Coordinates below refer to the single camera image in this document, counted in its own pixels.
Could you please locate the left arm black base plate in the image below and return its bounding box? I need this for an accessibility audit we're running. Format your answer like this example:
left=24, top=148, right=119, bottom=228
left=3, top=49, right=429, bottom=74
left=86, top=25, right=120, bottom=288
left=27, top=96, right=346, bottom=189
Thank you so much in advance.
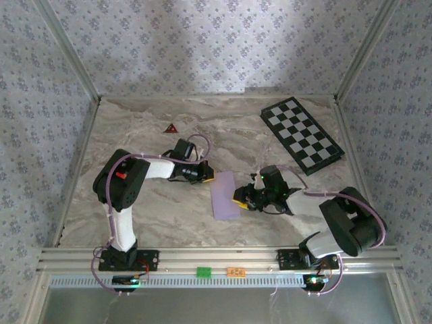
left=98, top=249, right=159, bottom=272

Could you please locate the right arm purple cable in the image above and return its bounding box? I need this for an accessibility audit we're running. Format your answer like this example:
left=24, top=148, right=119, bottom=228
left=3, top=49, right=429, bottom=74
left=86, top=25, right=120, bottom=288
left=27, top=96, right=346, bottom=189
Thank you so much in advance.
left=275, top=164, right=388, bottom=297

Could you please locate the grey slotted cable duct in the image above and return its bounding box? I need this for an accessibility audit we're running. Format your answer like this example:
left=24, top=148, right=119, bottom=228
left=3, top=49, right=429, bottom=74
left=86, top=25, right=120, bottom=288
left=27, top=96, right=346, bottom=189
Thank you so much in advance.
left=49, top=273, right=306, bottom=290

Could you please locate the aluminium frame post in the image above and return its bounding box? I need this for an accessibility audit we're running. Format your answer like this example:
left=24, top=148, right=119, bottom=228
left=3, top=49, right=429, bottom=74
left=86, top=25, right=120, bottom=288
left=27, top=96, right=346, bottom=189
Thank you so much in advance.
left=32, top=0, right=103, bottom=104
left=335, top=0, right=405, bottom=104

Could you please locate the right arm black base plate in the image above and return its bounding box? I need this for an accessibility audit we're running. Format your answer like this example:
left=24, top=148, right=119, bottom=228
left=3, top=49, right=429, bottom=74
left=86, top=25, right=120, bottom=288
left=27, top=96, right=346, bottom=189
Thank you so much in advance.
left=277, top=248, right=340, bottom=271

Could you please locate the black white chessboard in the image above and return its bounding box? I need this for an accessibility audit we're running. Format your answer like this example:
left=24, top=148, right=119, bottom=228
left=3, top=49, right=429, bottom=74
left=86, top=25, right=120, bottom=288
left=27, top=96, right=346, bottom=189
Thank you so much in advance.
left=259, top=97, right=346, bottom=176

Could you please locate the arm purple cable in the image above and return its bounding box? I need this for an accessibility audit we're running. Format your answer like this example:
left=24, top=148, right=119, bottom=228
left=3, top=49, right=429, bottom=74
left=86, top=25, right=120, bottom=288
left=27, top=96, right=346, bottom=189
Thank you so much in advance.
left=275, top=164, right=388, bottom=297
left=91, top=134, right=212, bottom=296

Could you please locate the purple paper sheet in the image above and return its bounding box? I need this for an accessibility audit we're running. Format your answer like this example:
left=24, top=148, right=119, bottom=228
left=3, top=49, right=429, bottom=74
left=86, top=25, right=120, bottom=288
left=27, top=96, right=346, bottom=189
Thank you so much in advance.
left=209, top=170, right=242, bottom=221

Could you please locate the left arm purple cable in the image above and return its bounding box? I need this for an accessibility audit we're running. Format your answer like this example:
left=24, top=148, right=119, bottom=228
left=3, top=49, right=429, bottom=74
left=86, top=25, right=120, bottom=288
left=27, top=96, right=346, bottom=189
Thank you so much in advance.
left=91, top=134, right=212, bottom=296

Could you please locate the aluminium frame leg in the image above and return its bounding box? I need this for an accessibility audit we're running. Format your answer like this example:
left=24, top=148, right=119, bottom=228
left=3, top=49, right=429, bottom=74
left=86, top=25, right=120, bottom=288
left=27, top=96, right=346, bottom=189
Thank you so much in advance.
left=23, top=273, right=51, bottom=324
left=387, top=272, right=414, bottom=324

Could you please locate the aluminium mounting rail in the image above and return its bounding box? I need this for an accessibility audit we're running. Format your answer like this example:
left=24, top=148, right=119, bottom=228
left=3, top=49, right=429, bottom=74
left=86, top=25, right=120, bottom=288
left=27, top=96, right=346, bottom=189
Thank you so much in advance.
left=36, top=246, right=404, bottom=273

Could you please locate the aluminium table edge rail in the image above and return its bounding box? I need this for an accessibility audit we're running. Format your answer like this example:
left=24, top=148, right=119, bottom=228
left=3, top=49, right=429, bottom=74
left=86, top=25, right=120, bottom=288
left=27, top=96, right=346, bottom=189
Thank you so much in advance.
left=50, top=97, right=103, bottom=247
left=99, top=93, right=338, bottom=101
left=332, top=100, right=385, bottom=246

